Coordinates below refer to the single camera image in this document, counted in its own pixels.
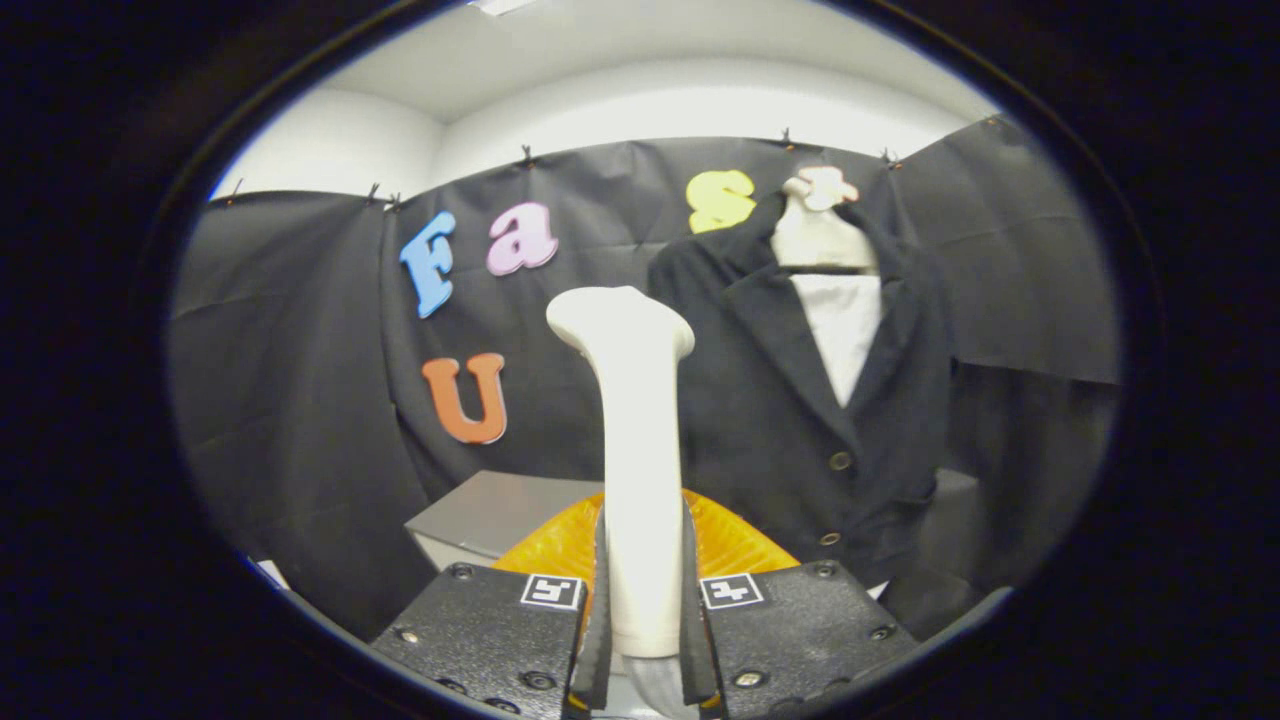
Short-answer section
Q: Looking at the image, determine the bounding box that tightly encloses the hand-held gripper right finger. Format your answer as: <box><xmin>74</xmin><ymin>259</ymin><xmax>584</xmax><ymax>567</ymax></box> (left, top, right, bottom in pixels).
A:
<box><xmin>680</xmin><ymin>490</ymin><xmax>921</xmax><ymax>720</ymax></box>

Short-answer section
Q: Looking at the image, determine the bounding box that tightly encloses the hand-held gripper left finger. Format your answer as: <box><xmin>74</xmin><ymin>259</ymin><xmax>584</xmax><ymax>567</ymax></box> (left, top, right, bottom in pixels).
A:
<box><xmin>370</xmin><ymin>490</ymin><xmax>613</xmax><ymax>720</ymax></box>

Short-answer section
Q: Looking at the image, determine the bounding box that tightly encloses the white garment steamer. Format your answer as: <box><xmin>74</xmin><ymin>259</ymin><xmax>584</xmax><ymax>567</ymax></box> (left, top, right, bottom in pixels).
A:
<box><xmin>546</xmin><ymin>286</ymin><xmax>696</xmax><ymax>659</ymax></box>

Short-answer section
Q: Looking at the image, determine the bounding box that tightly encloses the black suit jacket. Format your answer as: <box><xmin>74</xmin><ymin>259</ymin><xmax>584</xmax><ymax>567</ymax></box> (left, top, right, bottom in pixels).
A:
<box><xmin>648</xmin><ymin>185</ymin><xmax>956</xmax><ymax>591</ymax></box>

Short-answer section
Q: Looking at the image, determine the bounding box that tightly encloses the white shirt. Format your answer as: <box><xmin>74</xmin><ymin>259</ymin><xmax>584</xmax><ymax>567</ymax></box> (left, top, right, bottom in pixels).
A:
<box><xmin>790</xmin><ymin>272</ymin><xmax>886</xmax><ymax>409</ymax></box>

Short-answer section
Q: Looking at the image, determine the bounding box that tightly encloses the grey filing cabinet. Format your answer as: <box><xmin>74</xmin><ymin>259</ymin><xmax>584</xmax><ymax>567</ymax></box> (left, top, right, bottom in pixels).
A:
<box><xmin>405</xmin><ymin>470</ymin><xmax>606</xmax><ymax>576</ymax></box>

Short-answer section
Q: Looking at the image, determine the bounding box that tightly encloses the black backdrop cloth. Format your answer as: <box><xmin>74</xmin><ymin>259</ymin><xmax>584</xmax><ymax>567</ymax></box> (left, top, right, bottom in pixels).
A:
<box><xmin>165</xmin><ymin>112</ymin><xmax>1123</xmax><ymax>641</ymax></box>

